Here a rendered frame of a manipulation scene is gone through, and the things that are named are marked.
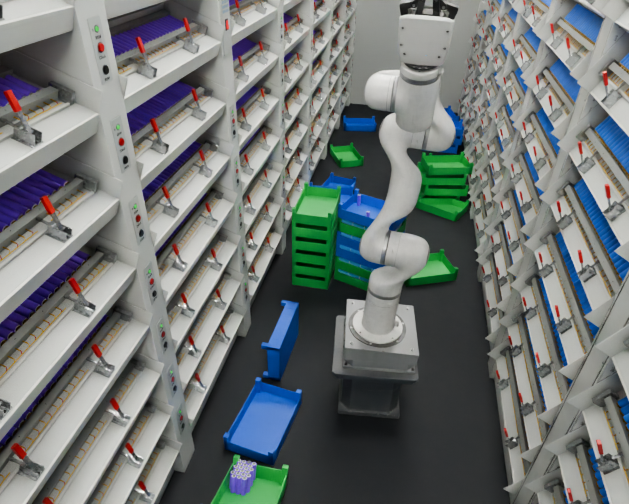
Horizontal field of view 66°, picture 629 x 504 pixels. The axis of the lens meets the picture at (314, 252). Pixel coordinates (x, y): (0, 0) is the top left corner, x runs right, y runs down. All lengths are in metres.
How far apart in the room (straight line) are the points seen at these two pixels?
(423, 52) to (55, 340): 0.94
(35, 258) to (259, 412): 1.28
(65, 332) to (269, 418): 1.11
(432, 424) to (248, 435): 0.73
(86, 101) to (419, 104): 0.68
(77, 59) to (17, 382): 0.62
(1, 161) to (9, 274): 0.20
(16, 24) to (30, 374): 0.62
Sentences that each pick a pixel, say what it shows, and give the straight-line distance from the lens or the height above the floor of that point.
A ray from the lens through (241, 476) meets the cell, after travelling 1.83.
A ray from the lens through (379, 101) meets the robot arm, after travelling 1.10.
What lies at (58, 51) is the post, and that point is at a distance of 1.12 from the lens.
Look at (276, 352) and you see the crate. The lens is 2.05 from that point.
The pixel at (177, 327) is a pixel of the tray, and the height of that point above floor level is 0.55.
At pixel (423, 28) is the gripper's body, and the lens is 1.01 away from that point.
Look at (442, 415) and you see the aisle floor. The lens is 2.15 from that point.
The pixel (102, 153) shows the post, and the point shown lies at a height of 1.24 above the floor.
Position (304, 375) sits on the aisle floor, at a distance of 2.20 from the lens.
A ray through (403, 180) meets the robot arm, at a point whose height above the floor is 1.00.
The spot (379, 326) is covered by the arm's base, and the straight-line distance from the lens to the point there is 1.80.
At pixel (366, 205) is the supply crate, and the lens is 2.60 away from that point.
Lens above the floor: 1.67
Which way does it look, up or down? 35 degrees down
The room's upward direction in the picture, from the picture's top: 2 degrees clockwise
